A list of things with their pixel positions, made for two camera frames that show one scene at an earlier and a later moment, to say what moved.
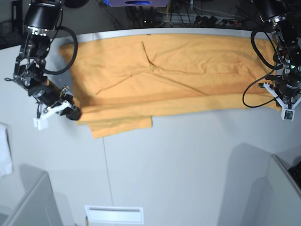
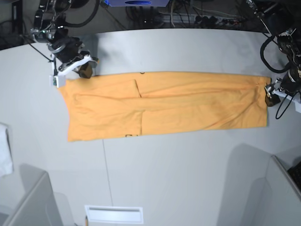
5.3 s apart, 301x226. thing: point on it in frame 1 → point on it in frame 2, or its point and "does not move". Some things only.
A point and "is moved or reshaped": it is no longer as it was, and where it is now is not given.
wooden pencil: (86, 221) does not move
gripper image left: (50, 94) → (67, 49)
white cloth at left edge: (6, 165) does not move
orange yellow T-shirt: (120, 82) is moved or reshaped
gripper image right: (289, 88) → (291, 84)
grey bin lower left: (27, 199) does not move
